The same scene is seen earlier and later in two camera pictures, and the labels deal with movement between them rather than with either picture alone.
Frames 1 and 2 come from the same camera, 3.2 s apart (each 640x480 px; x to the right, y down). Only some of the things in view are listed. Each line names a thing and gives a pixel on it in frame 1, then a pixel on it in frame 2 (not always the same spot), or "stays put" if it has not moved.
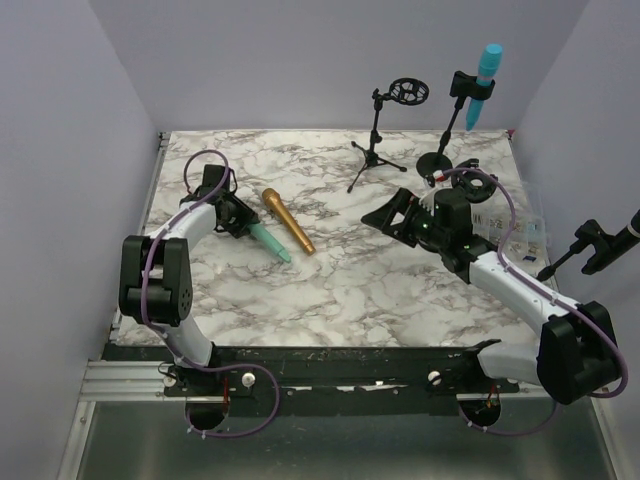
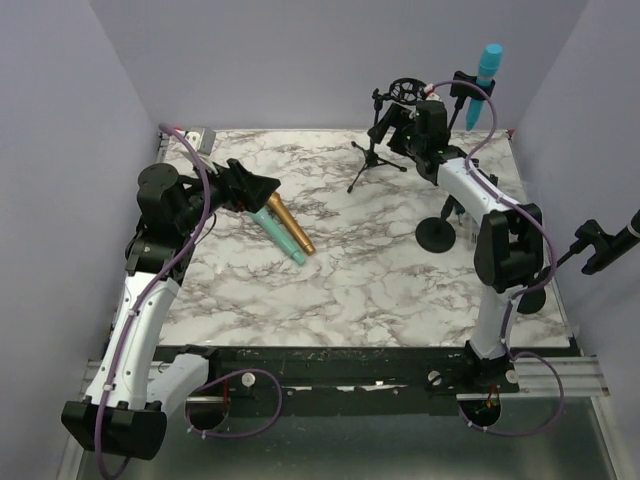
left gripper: x=239 y=228 -> x=239 y=184
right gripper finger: x=391 y=214 -> x=392 y=118
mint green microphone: x=264 y=237 -> x=272 y=227
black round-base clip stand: x=462 y=85 stays put
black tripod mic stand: x=406 y=91 stays put
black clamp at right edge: x=612 y=246 stays put
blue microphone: x=487 y=69 stays put
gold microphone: x=273 y=198 stays put
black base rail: x=330 y=380 stays put
